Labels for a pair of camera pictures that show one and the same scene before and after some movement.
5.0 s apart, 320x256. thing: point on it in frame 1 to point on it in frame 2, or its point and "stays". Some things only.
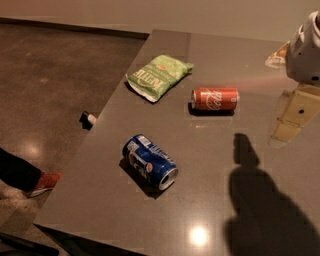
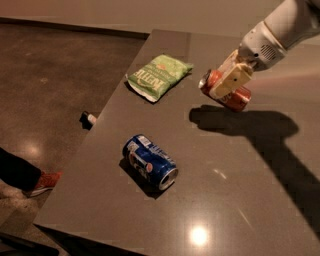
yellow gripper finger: (277, 60) to (229, 63)
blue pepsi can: (151, 160) stays
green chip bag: (155, 78) stays
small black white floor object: (87, 120) stays
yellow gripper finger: (296, 108) to (230, 81)
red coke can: (215, 99) to (236, 100)
